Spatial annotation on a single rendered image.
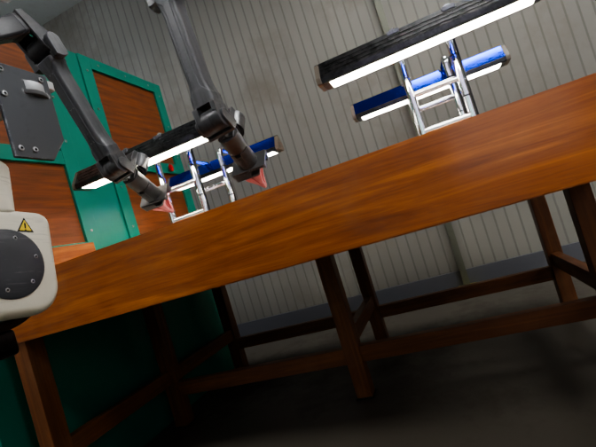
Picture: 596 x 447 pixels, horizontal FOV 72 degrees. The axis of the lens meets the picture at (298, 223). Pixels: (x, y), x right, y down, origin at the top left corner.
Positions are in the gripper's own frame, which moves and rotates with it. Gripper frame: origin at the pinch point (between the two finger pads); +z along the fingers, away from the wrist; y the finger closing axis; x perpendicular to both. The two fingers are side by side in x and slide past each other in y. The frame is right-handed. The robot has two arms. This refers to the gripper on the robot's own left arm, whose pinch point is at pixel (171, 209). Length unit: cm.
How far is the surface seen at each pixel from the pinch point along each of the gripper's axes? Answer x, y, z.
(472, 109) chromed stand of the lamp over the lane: -7, -101, 11
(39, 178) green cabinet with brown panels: -24, 52, -17
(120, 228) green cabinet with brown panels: -25, 52, 24
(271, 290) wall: -52, 46, 166
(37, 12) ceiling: -274, 172, -6
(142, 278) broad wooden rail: 35.5, -7.5, -15.2
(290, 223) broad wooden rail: 35, -51, -17
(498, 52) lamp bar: -48, -122, 29
